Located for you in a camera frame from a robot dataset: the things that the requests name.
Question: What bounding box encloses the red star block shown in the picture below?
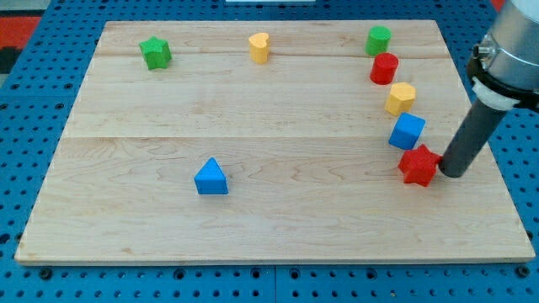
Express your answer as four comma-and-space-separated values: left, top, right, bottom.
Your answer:
398, 144, 442, 187

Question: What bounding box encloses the light wooden board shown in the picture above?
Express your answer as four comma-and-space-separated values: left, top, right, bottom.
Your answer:
15, 20, 535, 266

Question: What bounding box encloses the yellow hexagon block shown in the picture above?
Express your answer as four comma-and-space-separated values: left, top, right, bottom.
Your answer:
384, 82, 417, 116

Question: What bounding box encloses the green cylinder block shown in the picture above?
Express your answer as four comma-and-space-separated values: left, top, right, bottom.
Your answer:
365, 25, 392, 56

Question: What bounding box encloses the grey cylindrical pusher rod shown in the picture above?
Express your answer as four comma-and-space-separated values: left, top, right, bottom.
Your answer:
438, 99, 507, 178

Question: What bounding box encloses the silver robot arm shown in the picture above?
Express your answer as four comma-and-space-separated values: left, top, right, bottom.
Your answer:
467, 0, 538, 111

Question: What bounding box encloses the blue triangle block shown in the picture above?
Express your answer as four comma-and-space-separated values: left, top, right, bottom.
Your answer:
194, 157, 228, 194

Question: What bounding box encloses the red cylinder block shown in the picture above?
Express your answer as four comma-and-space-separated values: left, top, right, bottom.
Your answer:
370, 52, 399, 85

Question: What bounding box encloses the blue cube block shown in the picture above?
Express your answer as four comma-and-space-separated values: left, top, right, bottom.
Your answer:
388, 113, 426, 150

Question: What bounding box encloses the green star block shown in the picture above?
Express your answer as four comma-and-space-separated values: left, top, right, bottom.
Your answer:
139, 36, 172, 70

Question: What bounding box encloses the yellow heart block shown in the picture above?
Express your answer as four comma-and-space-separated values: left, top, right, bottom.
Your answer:
248, 32, 270, 64

